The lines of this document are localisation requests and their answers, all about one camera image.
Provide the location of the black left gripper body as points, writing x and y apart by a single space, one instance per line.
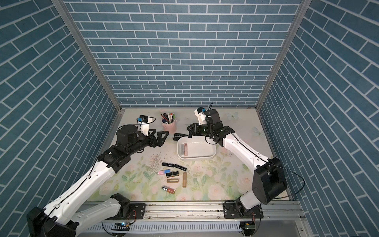
150 141

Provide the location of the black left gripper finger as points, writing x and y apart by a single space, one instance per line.
162 134
160 142

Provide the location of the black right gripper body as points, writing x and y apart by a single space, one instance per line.
204 130

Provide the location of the pink lip gloss tube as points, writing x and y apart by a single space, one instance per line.
185 149

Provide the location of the white plastic storage box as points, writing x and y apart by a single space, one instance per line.
198 148

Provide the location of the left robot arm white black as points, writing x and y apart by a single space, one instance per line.
61 217

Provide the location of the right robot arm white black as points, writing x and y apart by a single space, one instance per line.
268 174

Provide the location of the long black lipstick tube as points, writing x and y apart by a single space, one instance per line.
168 164

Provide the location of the black lipstick gold band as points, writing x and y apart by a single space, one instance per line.
180 167

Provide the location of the black gold square lipstick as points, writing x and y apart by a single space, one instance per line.
172 174

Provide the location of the gold lipstick tube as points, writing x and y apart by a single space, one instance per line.
172 180

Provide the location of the pink metal pen bucket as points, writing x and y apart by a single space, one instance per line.
170 127

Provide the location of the black stapler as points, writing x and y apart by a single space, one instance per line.
178 136

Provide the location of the beige concealer tube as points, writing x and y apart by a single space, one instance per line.
184 182

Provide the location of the red lip gloss silver cap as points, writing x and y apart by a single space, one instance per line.
169 189

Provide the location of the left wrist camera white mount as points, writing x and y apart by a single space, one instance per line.
143 124

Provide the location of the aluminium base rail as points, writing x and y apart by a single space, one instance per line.
214 211

